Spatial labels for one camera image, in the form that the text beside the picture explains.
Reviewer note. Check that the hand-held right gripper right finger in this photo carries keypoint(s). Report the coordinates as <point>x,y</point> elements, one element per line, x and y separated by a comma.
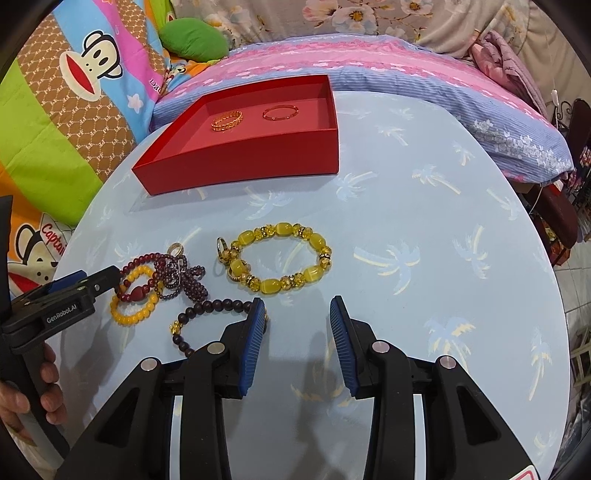
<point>344,346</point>

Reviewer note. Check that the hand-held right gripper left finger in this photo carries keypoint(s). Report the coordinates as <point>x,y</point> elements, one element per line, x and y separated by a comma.
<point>251,346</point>

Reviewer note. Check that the green cushion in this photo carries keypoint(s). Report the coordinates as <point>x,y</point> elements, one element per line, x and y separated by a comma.
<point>194,39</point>

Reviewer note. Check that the pink and blue floral pillow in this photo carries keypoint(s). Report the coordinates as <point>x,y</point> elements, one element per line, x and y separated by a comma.
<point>369,64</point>

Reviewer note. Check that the pink folded quilt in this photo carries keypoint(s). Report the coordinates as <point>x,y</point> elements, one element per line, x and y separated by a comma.
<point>503,60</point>

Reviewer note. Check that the beige floral bed sheet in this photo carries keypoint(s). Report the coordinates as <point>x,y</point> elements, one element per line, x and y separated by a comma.
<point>369,14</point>

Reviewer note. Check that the person's left hand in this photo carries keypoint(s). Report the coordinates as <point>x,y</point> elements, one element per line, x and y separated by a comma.
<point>51,387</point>

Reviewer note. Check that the wide gold bangle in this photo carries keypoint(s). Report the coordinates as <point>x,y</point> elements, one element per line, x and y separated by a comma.
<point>217,125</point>

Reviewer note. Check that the cartoon monkey printed blanket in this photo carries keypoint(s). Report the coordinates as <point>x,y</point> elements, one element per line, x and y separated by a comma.
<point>92,115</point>

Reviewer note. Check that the thin rose gold bangle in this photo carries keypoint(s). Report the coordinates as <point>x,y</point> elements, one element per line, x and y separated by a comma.
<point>268,117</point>

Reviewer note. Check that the gold hoop earring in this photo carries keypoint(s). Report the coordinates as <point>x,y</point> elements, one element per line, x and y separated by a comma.
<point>171,249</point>

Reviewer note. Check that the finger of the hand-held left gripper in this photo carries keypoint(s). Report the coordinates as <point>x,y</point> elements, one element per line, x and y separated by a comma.
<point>67,281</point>
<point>104,281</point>

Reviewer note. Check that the red cardboard box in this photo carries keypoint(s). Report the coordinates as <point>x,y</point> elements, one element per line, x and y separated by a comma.
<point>258,157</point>

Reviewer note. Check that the dark scrollwork chair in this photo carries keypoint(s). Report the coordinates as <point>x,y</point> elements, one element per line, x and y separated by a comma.
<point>561,212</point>

